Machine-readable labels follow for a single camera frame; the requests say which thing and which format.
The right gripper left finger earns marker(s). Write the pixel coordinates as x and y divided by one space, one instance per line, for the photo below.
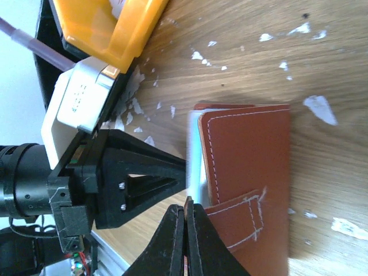
165 251

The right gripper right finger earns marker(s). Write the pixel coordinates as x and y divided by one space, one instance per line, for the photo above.
206 253

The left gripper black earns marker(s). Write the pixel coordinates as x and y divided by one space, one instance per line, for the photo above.
110 177

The brown leather card holder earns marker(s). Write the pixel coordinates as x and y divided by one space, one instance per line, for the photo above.
238 169

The black bin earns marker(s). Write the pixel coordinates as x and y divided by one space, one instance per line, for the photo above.
48 31

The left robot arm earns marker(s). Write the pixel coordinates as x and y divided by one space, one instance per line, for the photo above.
25 250

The white paper scrap pile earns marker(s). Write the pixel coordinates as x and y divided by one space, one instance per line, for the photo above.
128 112

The orange bin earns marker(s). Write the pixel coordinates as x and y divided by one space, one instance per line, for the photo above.
115 32

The white paper scrap small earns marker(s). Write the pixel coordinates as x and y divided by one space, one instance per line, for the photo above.
320 107

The aluminium rail frame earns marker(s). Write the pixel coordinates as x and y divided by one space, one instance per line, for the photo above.
109 262

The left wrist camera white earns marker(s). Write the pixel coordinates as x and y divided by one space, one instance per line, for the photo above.
76 104

